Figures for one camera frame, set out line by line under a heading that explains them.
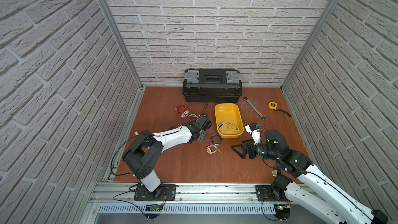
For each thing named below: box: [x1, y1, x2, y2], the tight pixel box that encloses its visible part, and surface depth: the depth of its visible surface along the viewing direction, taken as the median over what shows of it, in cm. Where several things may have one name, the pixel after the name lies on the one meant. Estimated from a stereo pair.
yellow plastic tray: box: [214, 102, 245, 139], surface depth 100 cm
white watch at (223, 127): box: [217, 122, 230, 133], surface depth 98 cm
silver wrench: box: [243, 96, 267, 121], surface depth 109 cm
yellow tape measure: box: [268, 101, 292, 118], surface depth 108 cm
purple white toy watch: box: [180, 109, 190, 119], surface depth 102 cm
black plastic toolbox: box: [181, 67, 243, 103], surface depth 102 cm
